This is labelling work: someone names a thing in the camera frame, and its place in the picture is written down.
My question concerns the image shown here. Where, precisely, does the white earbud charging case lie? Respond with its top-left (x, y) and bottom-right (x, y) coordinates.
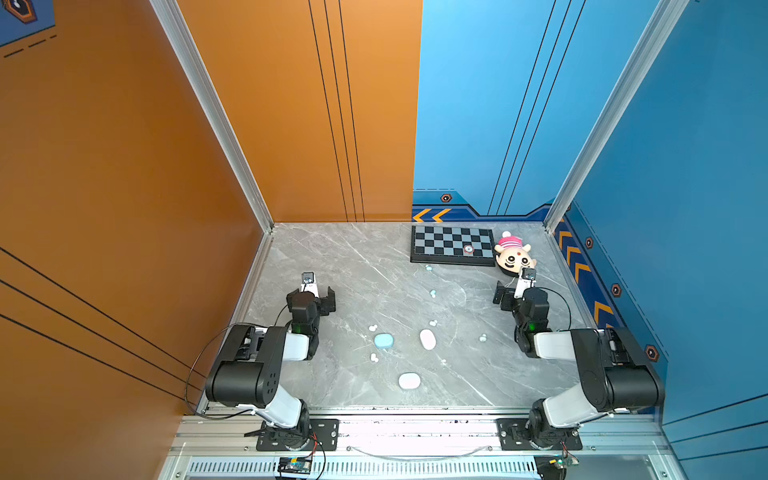
top-left (419, 329), bottom-right (437, 351)

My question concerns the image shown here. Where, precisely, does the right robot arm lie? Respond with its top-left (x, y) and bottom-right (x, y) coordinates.
top-left (493, 283), bottom-right (665, 450)

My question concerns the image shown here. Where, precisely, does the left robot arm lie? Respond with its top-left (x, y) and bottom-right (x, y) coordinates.
top-left (205, 287), bottom-right (336, 450)

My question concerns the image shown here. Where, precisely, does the blue earbud charging case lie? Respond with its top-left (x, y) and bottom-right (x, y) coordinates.
top-left (374, 333), bottom-right (395, 350)

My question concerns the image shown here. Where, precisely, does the green earbud charging case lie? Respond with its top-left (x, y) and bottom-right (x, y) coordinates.
top-left (398, 372), bottom-right (421, 390)

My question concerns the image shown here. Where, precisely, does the pink plush doll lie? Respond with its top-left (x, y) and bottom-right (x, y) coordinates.
top-left (494, 231), bottom-right (537, 277)

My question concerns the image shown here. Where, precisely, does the black grey checkerboard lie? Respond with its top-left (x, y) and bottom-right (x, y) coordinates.
top-left (410, 224), bottom-right (495, 267)

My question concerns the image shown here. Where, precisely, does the right green circuit board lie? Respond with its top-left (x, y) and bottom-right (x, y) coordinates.
top-left (548, 452), bottom-right (580, 470)

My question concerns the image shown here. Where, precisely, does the green circuit board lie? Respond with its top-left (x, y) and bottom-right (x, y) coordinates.
top-left (548, 452), bottom-right (580, 470)
top-left (276, 457), bottom-right (313, 477)

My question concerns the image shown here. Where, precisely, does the left green circuit board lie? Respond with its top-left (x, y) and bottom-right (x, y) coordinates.
top-left (276, 457), bottom-right (313, 477)

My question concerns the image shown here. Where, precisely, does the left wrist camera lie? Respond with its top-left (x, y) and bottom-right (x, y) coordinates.
top-left (299, 271), bottom-right (320, 297)

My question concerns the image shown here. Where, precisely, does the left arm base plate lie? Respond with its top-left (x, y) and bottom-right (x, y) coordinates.
top-left (256, 417), bottom-right (340, 452)

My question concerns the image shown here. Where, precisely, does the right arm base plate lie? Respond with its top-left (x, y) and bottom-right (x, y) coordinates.
top-left (495, 417), bottom-right (583, 451)

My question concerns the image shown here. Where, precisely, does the white cable on rail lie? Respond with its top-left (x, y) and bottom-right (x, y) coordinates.
top-left (347, 445), bottom-right (490, 462)

